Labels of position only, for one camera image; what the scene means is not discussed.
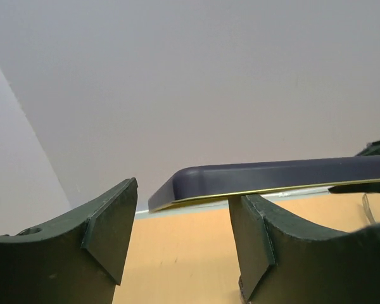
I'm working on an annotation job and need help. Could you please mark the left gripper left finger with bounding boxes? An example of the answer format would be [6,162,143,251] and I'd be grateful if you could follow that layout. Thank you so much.
[0,178,138,303]

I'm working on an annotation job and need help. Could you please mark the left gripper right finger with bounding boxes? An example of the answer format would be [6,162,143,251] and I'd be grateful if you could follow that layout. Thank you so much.
[229,194,380,303]

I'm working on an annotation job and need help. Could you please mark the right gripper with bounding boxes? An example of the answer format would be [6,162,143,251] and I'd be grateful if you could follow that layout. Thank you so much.
[328,140,380,194]

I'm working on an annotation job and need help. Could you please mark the metal serving tongs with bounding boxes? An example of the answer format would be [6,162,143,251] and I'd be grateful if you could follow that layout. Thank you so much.
[362,193,378,225]

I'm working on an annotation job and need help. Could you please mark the gold tin lid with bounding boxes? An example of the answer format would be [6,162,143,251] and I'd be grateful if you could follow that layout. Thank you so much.
[148,155,380,212]

